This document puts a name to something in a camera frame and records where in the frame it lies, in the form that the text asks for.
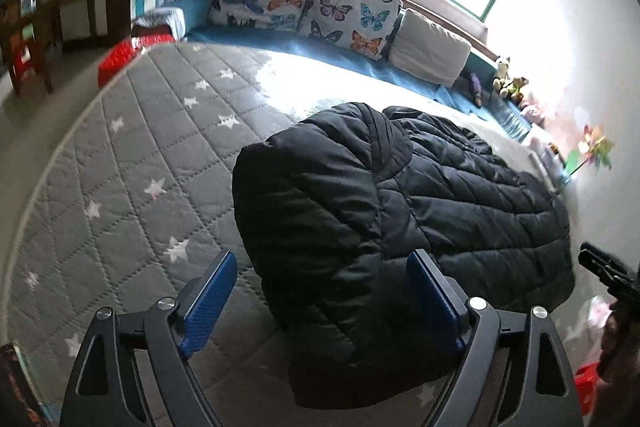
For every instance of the black puffer jacket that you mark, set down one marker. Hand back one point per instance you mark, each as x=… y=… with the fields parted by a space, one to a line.
x=380 y=207

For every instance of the colourful pinwheel flower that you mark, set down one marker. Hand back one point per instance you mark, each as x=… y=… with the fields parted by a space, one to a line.
x=595 y=147

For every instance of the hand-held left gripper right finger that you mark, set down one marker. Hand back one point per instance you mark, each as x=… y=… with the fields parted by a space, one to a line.
x=434 y=302

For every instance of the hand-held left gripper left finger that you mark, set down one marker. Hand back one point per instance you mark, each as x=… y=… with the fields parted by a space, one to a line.
x=210 y=302

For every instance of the grey star quilted mattress pad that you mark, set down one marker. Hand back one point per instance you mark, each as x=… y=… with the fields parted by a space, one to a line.
x=150 y=147

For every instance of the folded striped cloth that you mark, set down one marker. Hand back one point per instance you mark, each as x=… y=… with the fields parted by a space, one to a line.
x=162 y=19

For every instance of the purple plush toy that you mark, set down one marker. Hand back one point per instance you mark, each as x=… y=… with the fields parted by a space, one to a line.
x=475 y=84

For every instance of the red plastic basket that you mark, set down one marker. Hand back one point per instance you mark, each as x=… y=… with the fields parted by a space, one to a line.
x=125 y=57

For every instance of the wooden table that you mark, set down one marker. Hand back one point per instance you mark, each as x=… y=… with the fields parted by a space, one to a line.
x=55 y=12

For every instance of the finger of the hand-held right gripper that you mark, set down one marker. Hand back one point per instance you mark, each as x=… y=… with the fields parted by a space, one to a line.
x=600 y=264

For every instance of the brown plush toy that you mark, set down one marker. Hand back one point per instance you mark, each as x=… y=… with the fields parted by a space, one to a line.
x=511 y=86

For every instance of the blue bed sheet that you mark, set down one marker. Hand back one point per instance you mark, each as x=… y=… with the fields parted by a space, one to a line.
x=320 y=49

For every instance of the red plastic stool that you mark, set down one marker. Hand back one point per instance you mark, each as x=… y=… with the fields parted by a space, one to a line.
x=25 y=57
x=585 y=382

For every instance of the white pillow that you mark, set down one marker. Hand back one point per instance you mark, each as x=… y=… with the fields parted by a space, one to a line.
x=430 y=47

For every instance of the pink plush toy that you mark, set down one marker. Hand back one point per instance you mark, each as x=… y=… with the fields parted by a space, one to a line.
x=532 y=112

